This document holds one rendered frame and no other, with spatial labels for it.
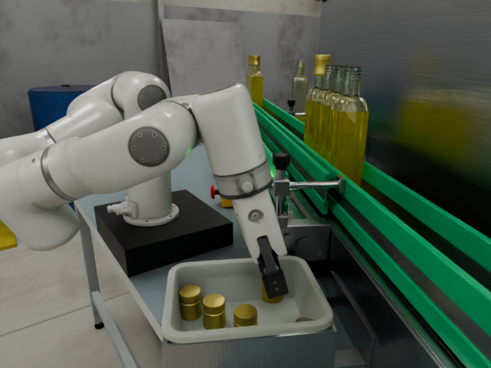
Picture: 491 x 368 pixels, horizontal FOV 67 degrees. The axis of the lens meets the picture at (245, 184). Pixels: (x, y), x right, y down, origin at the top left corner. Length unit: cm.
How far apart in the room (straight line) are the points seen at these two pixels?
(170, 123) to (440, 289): 34
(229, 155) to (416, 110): 42
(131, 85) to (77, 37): 278
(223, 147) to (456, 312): 30
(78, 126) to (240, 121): 39
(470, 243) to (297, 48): 424
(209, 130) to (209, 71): 328
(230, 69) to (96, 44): 124
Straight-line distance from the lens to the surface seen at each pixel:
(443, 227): 55
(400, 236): 49
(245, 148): 45
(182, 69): 361
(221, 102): 44
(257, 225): 47
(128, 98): 76
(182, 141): 42
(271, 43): 439
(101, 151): 45
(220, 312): 58
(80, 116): 76
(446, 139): 69
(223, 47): 386
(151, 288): 73
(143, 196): 81
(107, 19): 360
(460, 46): 68
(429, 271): 45
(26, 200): 58
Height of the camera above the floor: 116
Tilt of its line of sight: 19 degrees down
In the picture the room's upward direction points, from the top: straight up
